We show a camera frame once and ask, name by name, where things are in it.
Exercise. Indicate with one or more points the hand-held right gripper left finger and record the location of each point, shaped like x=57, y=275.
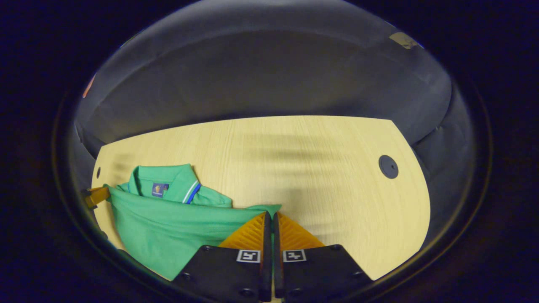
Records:
x=267, y=273

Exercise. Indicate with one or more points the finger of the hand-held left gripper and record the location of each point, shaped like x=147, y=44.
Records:
x=97, y=196

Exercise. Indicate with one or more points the green T-shirt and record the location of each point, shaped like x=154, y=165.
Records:
x=160, y=235

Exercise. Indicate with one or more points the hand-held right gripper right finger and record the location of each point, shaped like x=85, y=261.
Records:
x=278, y=273

